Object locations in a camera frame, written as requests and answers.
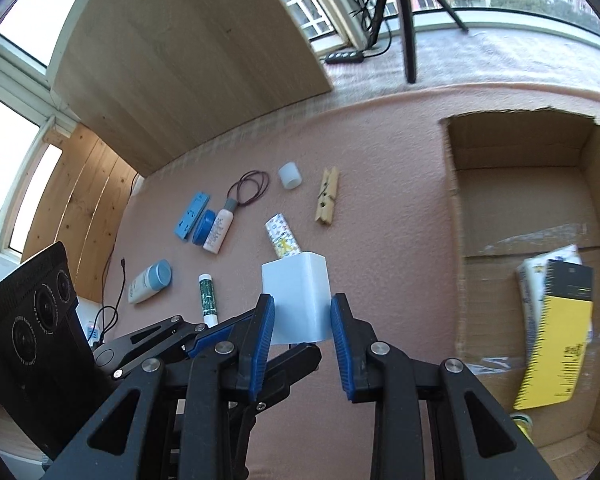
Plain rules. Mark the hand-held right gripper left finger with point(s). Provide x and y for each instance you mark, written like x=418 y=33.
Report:
x=260 y=340

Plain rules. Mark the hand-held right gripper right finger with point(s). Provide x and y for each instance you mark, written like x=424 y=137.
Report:
x=340 y=345

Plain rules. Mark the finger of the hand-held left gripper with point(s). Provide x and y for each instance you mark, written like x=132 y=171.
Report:
x=207 y=340
x=295 y=362

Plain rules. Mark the white charger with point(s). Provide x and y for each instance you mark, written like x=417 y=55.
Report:
x=295 y=295

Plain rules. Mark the wooden clothespin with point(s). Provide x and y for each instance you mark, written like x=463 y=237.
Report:
x=326 y=200

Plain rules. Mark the translucent white cap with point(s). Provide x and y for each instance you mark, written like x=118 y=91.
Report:
x=290 y=175

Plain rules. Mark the yellow shuttlecock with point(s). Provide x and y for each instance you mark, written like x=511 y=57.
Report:
x=522 y=422

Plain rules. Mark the patterned tissue pack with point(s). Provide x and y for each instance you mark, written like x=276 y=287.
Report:
x=530 y=280

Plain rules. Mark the yellow notebook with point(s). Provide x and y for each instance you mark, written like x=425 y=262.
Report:
x=555 y=340

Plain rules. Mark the cardboard box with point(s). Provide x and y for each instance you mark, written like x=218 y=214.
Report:
x=520 y=200

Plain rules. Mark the green lip balm tube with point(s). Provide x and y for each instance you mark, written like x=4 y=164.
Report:
x=207 y=297

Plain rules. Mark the white power strip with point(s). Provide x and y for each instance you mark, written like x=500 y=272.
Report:
x=85 y=310

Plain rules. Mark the white blue-capped sunscreen bottle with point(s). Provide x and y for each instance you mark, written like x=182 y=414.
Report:
x=150 y=282

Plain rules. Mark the patterned lip balm tube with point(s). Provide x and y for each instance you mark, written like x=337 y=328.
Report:
x=281 y=235

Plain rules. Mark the small white patterned bottle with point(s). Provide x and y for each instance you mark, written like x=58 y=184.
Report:
x=217 y=230

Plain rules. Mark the blue phone stand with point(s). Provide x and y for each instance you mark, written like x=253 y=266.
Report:
x=190 y=215

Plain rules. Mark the pine plank board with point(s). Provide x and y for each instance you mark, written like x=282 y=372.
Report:
x=80 y=210

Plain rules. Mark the large light wooden board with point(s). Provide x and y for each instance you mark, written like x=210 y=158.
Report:
x=180 y=60

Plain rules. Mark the plaid blanket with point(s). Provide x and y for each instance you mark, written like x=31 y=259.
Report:
x=480 y=60

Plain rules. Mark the black tripod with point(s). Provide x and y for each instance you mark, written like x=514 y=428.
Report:
x=409 y=35

